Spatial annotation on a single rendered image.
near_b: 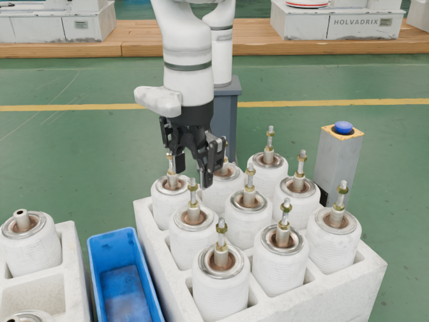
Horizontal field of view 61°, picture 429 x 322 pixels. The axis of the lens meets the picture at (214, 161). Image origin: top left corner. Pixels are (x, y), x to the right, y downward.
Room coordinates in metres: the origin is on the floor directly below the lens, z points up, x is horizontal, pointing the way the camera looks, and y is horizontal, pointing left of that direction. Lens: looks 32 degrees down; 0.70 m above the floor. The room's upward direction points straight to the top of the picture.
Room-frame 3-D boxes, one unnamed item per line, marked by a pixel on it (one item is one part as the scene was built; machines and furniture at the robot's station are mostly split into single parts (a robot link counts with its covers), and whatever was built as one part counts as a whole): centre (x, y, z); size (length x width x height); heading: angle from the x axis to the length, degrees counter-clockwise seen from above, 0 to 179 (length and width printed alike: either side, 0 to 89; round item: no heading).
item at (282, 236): (0.47, -0.12, 0.26); 0.02 x 0.02 x 0.03
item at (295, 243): (0.47, -0.12, 0.25); 0.08 x 0.08 x 0.01
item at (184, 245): (0.53, 0.04, 0.16); 0.10 x 0.10 x 0.18
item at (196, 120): (0.53, 0.04, 0.45); 0.08 x 0.08 x 0.09
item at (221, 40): (1.14, -0.01, 0.39); 0.09 x 0.09 x 0.17; 2
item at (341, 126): (0.77, -0.30, 0.32); 0.04 x 0.04 x 0.02
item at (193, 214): (0.53, 0.04, 0.26); 0.02 x 0.02 x 0.03
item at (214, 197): (0.69, -0.02, 0.16); 0.10 x 0.10 x 0.18
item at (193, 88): (0.52, 0.05, 0.52); 0.11 x 0.09 x 0.06; 134
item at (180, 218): (0.53, 0.04, 0.25); 0.08 x 0.08 x 0.01
